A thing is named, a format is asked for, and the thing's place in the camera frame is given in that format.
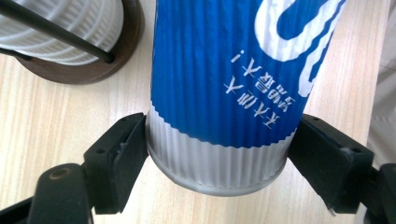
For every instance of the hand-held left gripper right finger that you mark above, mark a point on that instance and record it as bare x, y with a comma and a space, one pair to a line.
333, 165

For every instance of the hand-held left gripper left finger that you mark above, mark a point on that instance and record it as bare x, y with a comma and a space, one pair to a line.
115, 168

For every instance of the blue ribbed paper cup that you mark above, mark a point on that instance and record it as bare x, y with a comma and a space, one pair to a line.
218, 93

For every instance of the stack of white paper cups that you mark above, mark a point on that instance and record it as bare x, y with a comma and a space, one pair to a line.
77, 31

